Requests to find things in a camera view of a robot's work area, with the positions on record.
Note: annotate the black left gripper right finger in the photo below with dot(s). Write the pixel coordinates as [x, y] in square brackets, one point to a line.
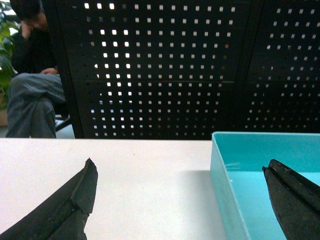
[295, 201]

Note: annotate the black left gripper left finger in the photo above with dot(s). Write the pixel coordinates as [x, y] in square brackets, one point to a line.
[63, 215]

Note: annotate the turquoise plastic tray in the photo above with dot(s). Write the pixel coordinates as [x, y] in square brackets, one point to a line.
[237, 159]

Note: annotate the seated person in dark clothes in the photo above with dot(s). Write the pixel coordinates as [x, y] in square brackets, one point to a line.
[37, 88]

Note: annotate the black perforated metal panel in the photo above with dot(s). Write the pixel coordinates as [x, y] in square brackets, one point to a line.
[184, 69]

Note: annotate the green potted plant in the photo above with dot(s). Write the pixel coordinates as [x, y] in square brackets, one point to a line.
[9, 27]

